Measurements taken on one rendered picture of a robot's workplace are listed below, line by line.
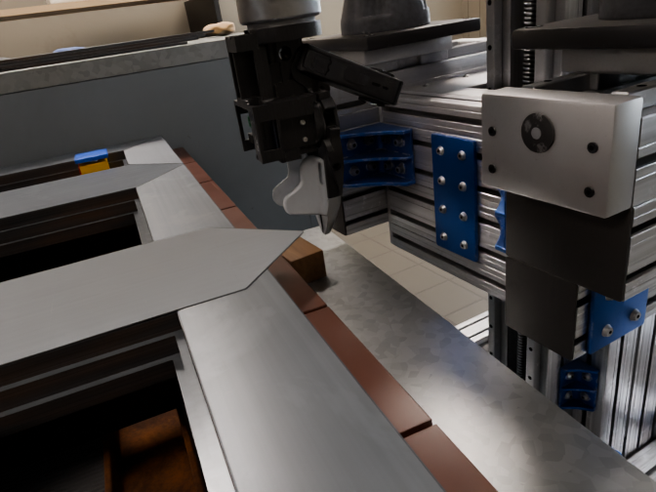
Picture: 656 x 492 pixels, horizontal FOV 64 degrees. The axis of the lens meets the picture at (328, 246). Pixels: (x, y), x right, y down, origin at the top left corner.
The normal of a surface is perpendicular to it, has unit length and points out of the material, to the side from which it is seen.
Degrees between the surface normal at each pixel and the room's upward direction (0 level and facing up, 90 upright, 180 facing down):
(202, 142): 90
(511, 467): 0
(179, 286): 0
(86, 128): 90
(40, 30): 90
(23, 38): 90
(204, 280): 0
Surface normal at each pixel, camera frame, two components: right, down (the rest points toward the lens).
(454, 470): -0.13, -0.91
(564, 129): -0.87, 0.30
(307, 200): 0.40, 0.37
